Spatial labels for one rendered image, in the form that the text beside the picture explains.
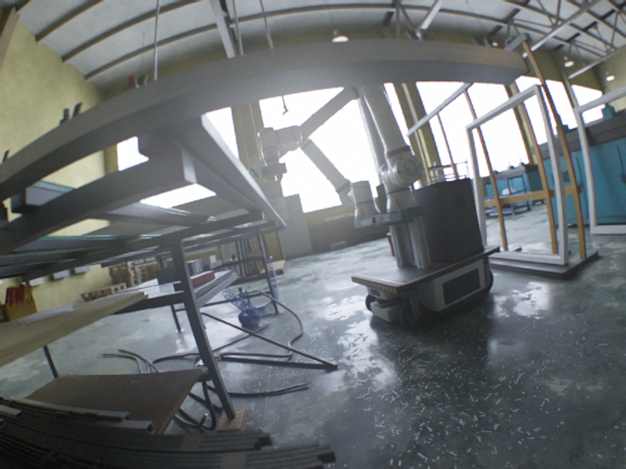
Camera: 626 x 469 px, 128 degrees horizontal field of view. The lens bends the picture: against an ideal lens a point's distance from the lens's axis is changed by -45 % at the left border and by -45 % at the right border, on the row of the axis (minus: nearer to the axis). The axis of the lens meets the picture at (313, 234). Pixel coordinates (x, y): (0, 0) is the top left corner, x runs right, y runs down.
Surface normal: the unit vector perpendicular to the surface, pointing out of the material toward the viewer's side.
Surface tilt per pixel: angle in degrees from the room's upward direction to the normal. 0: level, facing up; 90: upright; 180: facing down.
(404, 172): 98
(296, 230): 90
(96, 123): 90
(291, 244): 90
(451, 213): 90
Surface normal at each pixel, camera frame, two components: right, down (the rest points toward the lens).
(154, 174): 0.07, 0.00
